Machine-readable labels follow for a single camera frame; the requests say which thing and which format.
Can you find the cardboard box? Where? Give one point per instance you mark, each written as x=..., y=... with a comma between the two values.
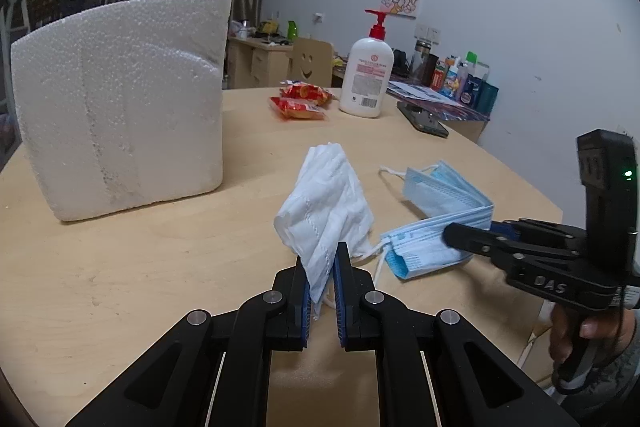
x=535, y=342

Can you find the white face mask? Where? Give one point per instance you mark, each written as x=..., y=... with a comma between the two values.
x=325, y=202

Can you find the white foam box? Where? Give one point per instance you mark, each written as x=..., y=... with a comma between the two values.
x=125, y=107

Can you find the white lotion pump bottle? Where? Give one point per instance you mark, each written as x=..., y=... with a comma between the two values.
x=365, y=77

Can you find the black smartphone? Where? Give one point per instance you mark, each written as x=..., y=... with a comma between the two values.
x=422, y=119

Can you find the white wall switch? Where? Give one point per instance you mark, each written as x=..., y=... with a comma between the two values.
x=430, y=32

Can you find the white bottle with green cap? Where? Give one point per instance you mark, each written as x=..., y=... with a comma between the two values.
x=469, y=69

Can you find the person's right hand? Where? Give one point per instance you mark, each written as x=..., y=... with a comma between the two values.
x=561, y=337

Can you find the light wooden desk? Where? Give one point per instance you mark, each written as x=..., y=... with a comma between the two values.
x=255, y=62

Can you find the wooden chair with smiley cutout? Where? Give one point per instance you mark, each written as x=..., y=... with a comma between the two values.
x=311, y=62

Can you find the stack of blue face masks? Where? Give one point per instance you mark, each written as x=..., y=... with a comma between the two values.
x=435, y=192

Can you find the yellow bag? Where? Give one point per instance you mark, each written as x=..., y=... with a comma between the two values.
x=268, y=27

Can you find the person's right forearm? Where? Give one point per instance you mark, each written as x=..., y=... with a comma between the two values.
x=617, y=387

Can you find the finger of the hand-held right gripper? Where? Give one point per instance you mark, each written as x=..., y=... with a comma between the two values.
x=480, y=241
x=545, y=237

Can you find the black bag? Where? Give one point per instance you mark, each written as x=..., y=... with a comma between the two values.
x=400, y=59

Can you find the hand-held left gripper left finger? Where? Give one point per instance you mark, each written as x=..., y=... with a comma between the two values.
x=305, y=327

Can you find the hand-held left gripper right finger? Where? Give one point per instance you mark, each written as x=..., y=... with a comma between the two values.
x=341, y=307

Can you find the printed magazine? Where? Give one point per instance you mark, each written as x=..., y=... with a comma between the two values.
x=417, y=91

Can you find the dark thermos flask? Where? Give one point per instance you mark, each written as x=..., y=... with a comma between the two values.
x=421, y=59

